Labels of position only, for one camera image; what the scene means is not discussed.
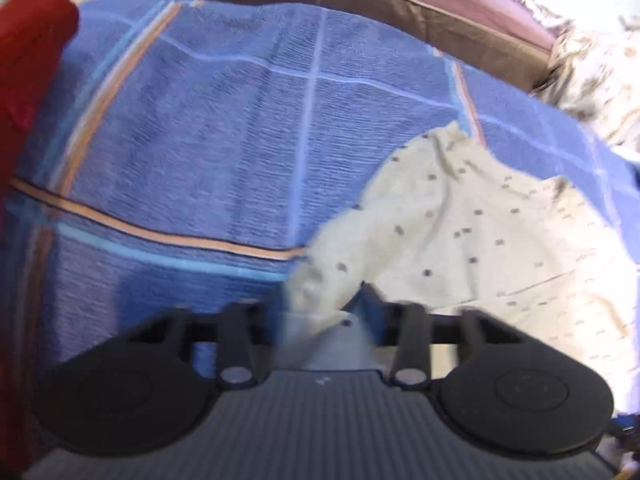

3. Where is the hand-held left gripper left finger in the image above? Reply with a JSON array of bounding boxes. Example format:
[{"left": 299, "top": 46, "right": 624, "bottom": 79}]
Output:
[{"left": 125, "top": 285, "right": 301, "bottom": 392}]

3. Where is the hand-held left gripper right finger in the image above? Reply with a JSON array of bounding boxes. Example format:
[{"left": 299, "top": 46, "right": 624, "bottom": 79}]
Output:
[{"left": 357, "top": 282, "right": 523, "bottom": 392}]

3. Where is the white polka dot shirt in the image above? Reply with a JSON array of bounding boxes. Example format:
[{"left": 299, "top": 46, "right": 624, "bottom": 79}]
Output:
[{"left": 282, "top": 120, "right": 640, "bottom": 411}]

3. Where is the blue plaid blanket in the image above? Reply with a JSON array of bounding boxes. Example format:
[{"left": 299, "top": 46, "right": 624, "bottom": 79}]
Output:
[{"left": 0, "top": 0, "right": 640, "bottom": 386}]

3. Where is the floral pale cloth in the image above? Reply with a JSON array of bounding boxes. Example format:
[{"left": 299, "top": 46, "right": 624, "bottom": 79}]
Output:
[{"left": 500, "top": 0, "right": 640, "bottom": 157}]

